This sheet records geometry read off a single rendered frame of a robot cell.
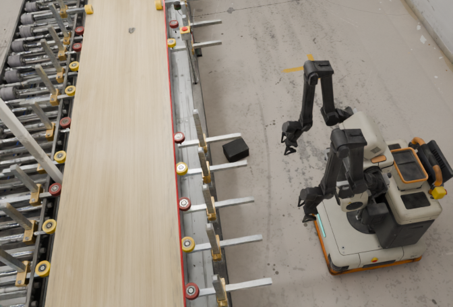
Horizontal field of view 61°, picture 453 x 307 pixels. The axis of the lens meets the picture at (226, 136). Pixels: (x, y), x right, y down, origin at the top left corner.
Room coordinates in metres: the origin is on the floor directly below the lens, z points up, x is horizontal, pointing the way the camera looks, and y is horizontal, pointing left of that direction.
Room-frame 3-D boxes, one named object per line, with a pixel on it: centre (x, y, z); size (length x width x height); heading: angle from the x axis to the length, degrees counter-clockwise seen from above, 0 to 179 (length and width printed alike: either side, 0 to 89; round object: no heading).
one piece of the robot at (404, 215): (1.12, -1.01, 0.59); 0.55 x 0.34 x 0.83; 2
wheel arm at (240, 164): (1.34, 0.11, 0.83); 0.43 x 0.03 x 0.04; 92
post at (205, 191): (1.05, 0.15, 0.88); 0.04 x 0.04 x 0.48; 2
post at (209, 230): (0.80, 0.15, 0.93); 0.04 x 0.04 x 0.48; 2
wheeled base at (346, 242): (1.11, -0.92, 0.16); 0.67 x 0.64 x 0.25; 92
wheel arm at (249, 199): (1.09, 0.10, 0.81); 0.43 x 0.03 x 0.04; 92
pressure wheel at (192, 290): (0.58, 0.29, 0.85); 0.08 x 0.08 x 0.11
